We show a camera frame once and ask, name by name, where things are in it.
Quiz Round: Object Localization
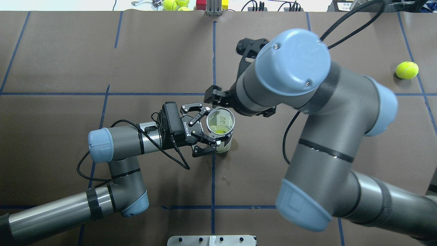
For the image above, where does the spare tennis ball one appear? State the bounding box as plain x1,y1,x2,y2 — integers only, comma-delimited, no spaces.
163,0,178,11

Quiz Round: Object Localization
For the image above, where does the yellow foam cube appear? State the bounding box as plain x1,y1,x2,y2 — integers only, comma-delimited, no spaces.
221,0,229,10

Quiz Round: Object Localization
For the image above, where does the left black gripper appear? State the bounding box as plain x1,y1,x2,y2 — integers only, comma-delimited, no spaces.
160,101,220,158

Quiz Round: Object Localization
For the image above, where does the spare tennis ball three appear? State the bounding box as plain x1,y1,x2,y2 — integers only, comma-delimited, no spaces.
177,6,191,11

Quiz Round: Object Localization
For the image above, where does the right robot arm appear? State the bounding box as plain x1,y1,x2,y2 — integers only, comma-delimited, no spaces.
204,29,437,246

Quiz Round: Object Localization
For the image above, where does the spare tennis ball two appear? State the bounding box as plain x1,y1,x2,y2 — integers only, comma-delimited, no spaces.
176,0,190,7

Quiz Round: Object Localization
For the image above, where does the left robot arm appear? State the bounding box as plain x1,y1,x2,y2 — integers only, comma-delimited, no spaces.
1,101,228,246

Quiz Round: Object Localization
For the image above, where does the clear tennis ball can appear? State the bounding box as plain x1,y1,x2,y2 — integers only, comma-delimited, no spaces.
206,107,235,154

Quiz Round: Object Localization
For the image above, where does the white mounting post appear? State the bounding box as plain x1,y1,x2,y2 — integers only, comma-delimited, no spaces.
167,235,258,246

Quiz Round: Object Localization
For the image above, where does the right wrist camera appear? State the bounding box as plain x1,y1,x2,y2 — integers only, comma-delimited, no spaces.
236,38,269,63

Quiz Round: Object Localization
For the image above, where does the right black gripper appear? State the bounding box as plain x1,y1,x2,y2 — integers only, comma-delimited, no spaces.
204,80,276,118

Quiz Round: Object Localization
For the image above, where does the red foam cube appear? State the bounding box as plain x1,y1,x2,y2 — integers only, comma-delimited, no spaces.
195,0,207,11

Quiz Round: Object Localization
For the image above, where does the tennis ball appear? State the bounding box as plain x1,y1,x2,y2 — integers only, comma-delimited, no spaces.
395,61,419,80
209,125,230,135

